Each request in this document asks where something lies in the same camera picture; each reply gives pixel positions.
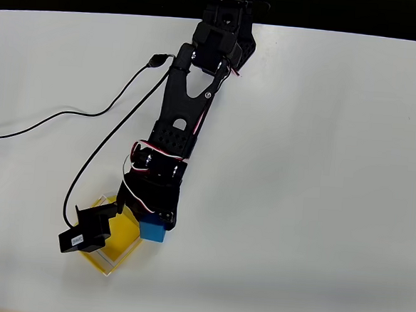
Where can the yellow open box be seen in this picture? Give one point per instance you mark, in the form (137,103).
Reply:
(124,236)

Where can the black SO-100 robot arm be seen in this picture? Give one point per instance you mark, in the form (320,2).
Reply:
(183,108)

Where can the blue cube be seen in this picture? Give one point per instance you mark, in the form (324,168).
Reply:
(153,229)

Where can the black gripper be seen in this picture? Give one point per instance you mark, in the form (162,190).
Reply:
(162,203)

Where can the black camera on bracket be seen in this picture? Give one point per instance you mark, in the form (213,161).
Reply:
(88,231)

